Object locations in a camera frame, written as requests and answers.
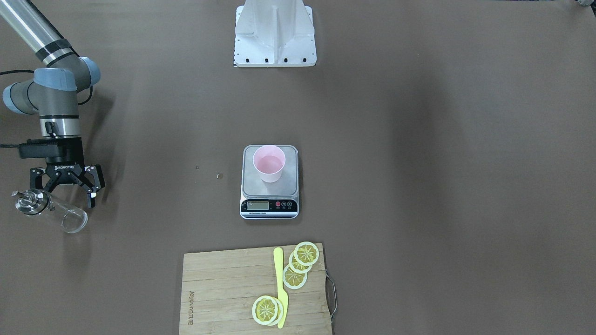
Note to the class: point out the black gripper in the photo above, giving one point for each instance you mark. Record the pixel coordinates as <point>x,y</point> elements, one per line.
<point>69,160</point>

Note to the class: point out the pink plastic cup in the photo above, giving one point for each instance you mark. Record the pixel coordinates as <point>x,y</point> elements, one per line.
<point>269,161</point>

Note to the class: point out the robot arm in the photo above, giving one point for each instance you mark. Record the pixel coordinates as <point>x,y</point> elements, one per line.
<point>51,95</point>

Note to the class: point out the silver digital kitchen scale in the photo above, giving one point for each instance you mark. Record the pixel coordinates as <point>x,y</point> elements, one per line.
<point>278,200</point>

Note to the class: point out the bamboo cutting board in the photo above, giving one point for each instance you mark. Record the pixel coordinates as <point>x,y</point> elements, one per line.
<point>219,289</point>

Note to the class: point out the yellow plastic knife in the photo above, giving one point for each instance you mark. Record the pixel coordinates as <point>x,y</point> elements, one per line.
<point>281,292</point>

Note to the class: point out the lemon slice by knife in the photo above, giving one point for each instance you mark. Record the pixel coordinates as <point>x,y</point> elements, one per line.
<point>267,310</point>

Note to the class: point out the lemon slice middle stack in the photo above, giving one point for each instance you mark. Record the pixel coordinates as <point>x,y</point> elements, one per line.
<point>297,267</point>

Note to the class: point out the lemon slice stack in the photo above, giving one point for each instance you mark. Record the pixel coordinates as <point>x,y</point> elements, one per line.
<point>297,267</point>
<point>293,280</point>

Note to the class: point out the lemon slice top stack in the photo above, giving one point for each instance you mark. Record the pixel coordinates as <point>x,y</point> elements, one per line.
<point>293,280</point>

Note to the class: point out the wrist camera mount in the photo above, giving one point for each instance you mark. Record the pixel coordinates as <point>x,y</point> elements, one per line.
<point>41,148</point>

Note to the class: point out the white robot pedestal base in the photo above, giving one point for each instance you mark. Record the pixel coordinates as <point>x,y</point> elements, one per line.
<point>274,33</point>

